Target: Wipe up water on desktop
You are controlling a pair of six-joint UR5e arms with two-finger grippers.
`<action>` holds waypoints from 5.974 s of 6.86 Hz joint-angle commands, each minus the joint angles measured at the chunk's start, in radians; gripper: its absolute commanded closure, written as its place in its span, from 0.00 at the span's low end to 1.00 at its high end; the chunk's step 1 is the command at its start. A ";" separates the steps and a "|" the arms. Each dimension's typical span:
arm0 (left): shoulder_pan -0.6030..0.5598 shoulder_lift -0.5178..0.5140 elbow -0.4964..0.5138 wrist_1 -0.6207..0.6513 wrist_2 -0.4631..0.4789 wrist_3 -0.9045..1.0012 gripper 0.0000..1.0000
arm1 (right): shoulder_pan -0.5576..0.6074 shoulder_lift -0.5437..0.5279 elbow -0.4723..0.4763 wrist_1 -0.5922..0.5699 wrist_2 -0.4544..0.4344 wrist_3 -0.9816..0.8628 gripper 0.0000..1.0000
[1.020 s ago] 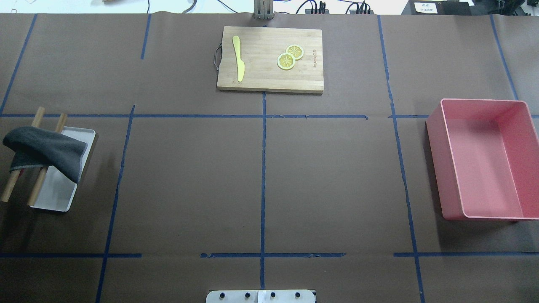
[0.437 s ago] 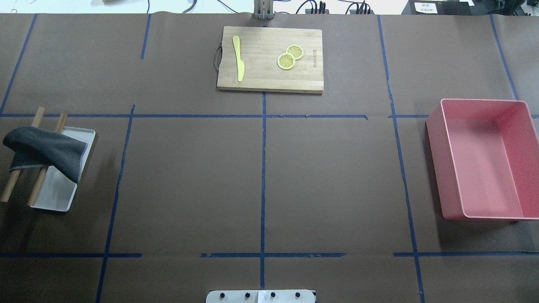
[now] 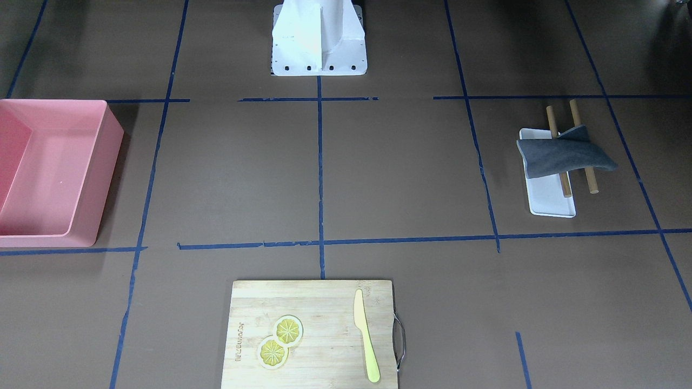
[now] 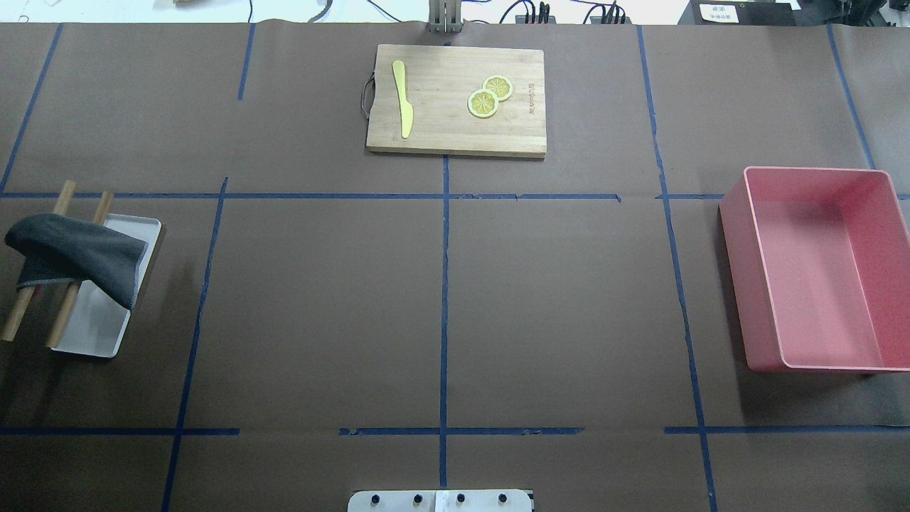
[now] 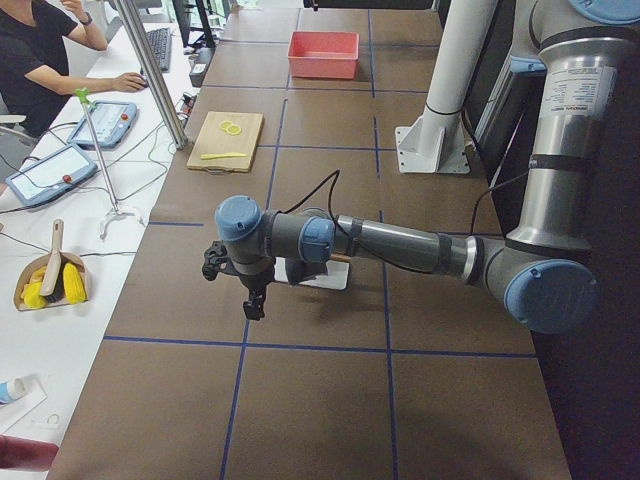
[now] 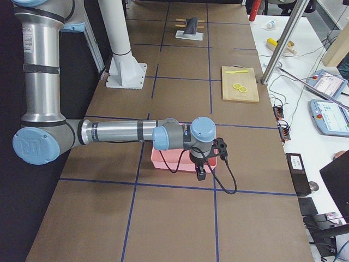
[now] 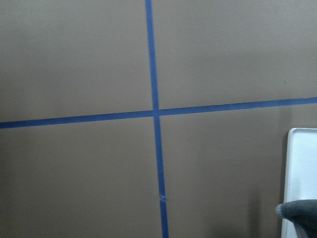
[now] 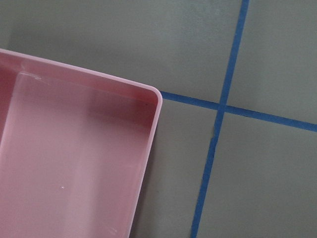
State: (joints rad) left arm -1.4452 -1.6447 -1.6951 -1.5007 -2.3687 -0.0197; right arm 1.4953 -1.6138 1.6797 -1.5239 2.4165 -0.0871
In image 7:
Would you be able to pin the dark grey cloth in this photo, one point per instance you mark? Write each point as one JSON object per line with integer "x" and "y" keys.
{"x": 303, "y": 215}

